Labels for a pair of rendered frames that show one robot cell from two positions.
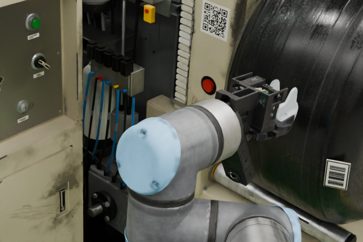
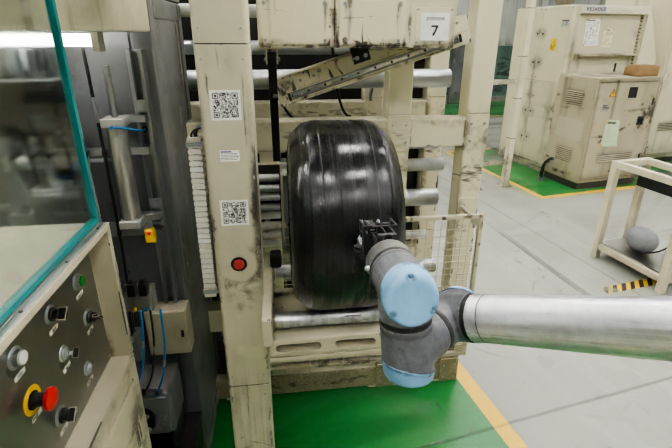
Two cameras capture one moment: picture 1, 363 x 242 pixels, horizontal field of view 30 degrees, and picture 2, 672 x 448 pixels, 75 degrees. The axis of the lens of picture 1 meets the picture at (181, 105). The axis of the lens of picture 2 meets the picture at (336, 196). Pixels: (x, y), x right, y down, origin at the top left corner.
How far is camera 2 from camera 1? 0.69 m
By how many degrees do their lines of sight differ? 43
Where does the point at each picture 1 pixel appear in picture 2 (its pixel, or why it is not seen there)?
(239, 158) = not seen: hidden behind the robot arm
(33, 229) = not seen: outside the picture
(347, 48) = (384, 184)
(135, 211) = (411, 343)
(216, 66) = (244, 246)
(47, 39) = (88, 292)
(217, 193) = (283, 336)
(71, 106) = (119, 344)
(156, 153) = (429, 285)
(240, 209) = (444, 301)
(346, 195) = not seen: hidden behind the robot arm
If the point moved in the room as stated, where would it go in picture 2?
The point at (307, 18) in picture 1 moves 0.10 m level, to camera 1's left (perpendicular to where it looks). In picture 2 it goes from (346, 175) to (317, 185)
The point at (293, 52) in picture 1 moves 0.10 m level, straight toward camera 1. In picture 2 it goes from (350, 201) to (378, 214)
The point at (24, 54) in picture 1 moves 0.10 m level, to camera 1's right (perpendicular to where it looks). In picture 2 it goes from (77, 316) to (124, 297)
